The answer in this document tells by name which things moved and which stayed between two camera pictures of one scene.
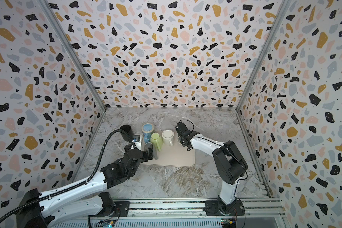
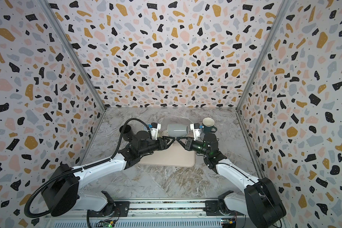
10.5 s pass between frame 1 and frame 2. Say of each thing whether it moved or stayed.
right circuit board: stayed
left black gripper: moved
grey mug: moved
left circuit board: stayed
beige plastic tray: stayed
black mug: stayed
